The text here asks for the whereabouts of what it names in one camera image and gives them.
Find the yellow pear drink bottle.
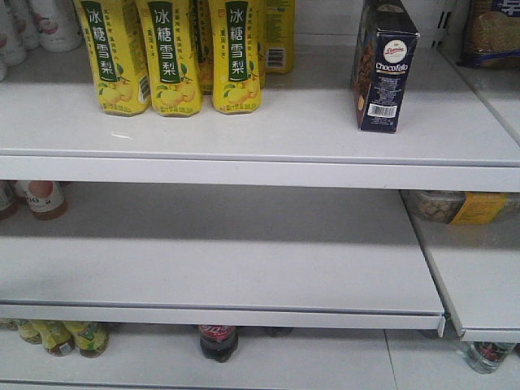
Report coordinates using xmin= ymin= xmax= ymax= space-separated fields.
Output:
xmin=260 ymin=0 xmax=296 ymax=74
xmin=136 ymin=1 xmax=202 ymax=118
xmin=209 ymin=0 xmax=262 ymax=115
xmin=73 ymin=0 xmax=150 ymax=117

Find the yellow pear drink bottle left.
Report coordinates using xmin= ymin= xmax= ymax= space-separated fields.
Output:
xmin=73 ymin=0 xmax=150 ymax=117

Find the yellow pear drink bottle middle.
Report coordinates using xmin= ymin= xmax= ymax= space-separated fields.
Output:
xmin=136 ymin=1 xmax=202 ymax=118

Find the yellow pear drink bottle rear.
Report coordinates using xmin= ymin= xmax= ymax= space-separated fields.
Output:
xmin=260 ymin=0 xmax=296 ymax=74

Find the dark blue Chocofello cookie box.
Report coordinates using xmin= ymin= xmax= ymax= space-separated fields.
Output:
xmin=350 ymin=1 xmax=420 ymax=133

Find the yellow-green tea bottle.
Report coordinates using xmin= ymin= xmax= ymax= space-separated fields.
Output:
xmin=63 ymin=321 xmax=109 ymax=358
xmin=29 ymin=319 xmax=75 ymax=357

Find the clear cookie tub yellow label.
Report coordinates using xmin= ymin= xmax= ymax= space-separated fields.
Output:
xmin=401 ymin=190 xmax=519 ymax=225

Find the white peach bottle upper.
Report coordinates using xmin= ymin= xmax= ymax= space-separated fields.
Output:
xmin=28 ymin=0 xmax=83 ymax=52

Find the yellow pear drink bottle right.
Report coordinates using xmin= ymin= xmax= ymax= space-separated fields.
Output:
xmin=209 ymin=0 xmax=262 ymax=115

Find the dark cola bottle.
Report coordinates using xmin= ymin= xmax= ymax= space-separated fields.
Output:
xmin=198 ymin=325 xmax=238 ymax=363

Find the white right lower shelf board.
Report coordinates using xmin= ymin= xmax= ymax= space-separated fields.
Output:
xmin=410 ymin=216 xmax=519 ymax=343

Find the breakfast biscuit bag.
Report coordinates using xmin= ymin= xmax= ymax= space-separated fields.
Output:
xmin=461 ymin=0 xmax=519 ymax=69

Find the peach drink bottle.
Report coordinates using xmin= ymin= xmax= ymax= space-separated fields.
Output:
xmin=15 ymin=180 xmax=67 ymax=220

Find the white store shelf board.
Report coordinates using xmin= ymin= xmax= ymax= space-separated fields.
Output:
xmin=1 ymin=46 xmax=519 ymax=192

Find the clear glass jar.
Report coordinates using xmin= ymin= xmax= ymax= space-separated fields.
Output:
xmin=466 ymin=341 xmax=517 ymax=375

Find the yellow-green tea bottle right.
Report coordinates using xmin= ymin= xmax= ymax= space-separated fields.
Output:
xmin=63 ymin=321 xmax=109 ymax=358

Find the yellow-green tea bottle left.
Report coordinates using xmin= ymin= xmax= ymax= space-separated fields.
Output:
xmin=29 ymin=319 xmax=75 ymax=357

